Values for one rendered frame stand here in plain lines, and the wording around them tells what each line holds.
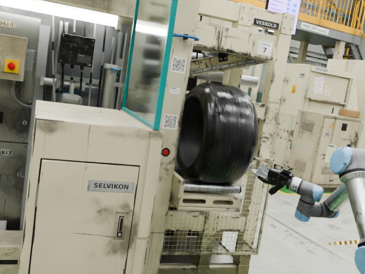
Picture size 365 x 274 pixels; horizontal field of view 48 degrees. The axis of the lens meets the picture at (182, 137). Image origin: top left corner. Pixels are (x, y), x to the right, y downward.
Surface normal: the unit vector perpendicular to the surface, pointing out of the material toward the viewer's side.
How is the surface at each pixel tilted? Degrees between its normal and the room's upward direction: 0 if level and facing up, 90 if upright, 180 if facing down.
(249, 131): 76
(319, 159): 90
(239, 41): 90
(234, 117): 63
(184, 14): 90
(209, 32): 90
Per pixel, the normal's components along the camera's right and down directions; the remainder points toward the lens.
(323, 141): 0.46, 0.19
